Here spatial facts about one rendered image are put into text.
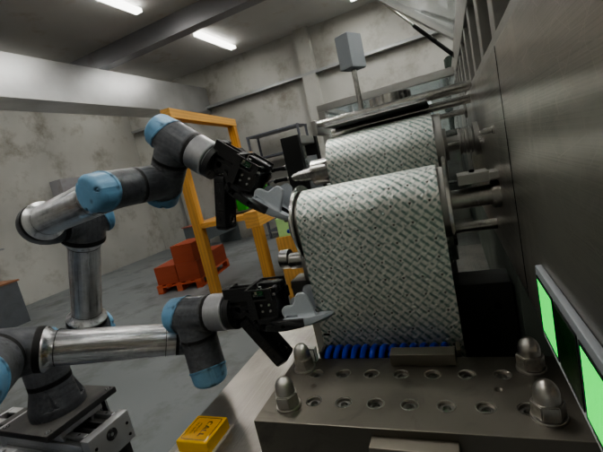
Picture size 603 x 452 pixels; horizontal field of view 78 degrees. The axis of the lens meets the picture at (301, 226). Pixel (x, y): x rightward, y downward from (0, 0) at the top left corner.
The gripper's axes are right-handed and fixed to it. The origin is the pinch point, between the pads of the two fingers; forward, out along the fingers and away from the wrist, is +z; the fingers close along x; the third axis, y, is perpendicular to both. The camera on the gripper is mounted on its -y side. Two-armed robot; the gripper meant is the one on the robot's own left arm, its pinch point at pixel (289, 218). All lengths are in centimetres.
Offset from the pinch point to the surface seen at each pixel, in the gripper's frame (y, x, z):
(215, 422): -37.1, -15.8, 8.5
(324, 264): -0.9, -7.8, 11.3
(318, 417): -12.0, -26.1, 22.4
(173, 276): -312, 353, -215
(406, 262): 7.0, -7.8, 22.7
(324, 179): 5.1, 21.0, -1.8
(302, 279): -9.9, 0.0, 8.1
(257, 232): -142, 279, -99
